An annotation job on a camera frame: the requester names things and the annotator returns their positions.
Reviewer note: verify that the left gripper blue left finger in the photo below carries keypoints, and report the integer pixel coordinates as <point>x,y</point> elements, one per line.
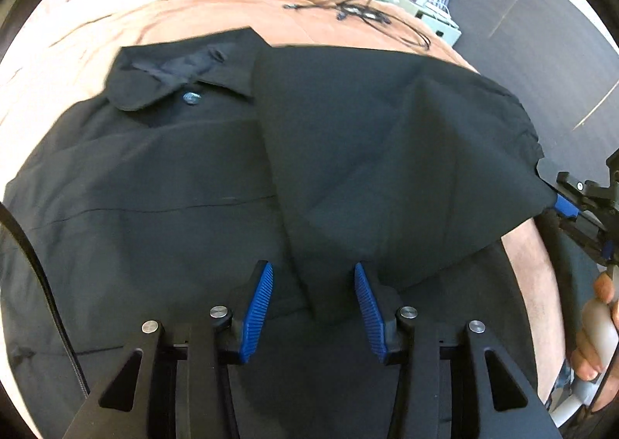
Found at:
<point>249,304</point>

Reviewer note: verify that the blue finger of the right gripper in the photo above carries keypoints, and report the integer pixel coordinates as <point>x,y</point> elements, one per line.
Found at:
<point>565,208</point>

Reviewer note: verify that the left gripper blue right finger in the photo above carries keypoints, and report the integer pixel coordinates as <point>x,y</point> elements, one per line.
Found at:
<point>379,305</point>

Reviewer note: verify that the white right nightstand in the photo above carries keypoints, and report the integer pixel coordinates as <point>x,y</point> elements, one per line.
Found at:
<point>443,27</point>

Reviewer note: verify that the orange-brown bed sheet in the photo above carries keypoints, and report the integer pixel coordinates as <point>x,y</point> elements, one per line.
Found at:
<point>64,54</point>

